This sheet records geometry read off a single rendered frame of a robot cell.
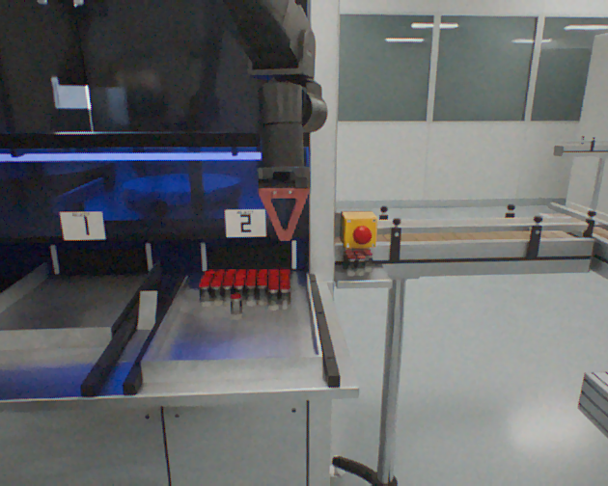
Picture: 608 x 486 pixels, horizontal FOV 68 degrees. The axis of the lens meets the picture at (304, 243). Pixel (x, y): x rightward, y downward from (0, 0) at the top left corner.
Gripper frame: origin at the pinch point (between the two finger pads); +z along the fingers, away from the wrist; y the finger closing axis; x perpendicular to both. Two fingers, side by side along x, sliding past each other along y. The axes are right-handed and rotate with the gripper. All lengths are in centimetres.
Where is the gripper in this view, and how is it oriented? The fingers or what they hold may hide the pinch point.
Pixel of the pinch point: (285, 234)
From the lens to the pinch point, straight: 62.6
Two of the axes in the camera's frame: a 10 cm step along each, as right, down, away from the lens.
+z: 0.3, 9.9, 1.6
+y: -0.7, -1.5, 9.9
